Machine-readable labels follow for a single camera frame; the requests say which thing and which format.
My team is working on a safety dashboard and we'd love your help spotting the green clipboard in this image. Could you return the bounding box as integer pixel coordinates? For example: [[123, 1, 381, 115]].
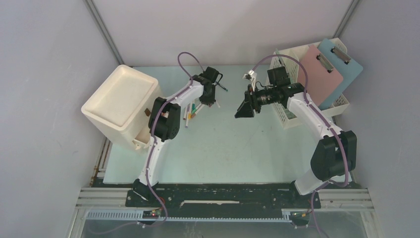
[[275, 48, 285, 66]]

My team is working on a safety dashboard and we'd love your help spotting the white marker brown tip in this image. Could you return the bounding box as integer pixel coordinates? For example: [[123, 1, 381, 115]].
[[190, 104, 204, 119]]

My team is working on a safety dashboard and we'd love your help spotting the white perforated file organizer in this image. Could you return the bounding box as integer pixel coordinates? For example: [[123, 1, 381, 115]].
[[269, 38, 350, 129]]

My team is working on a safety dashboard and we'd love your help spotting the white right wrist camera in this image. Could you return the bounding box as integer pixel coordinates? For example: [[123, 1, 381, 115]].
[[243, 69, 257, 91]]

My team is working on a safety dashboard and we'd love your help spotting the green transparent pen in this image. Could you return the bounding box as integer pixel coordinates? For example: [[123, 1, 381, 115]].
[[217, 83, 228, 92]]

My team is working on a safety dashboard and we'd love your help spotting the white marker yellow cap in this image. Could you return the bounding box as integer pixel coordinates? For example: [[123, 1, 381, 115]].
[[187, 103, 195, 119]]

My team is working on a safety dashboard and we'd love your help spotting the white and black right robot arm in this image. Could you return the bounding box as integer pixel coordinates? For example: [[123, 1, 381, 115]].
[[235, 66, 357, 207]]

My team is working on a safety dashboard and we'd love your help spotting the white marker purple cap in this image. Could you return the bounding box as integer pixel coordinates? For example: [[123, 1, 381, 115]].
[[185, 114, 191, 128]]

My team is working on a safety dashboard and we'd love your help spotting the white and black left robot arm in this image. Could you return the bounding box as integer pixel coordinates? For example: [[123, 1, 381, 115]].
[[133, 66, 220, 207]]

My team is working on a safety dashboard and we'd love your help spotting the pink clipboard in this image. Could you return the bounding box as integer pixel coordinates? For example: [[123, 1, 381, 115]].
[[297, 45, 343, 107]]

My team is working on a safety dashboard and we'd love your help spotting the white drawer cabinet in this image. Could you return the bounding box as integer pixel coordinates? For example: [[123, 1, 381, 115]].
[[81, 64, 163, 151]]

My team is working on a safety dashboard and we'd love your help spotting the blue clipboard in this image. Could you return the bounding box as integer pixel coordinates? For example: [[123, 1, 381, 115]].
[[318, 39, 363, 110]]

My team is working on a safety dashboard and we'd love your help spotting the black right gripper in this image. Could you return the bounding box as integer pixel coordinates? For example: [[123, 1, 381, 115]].
[[235, 84, 277, 118]]

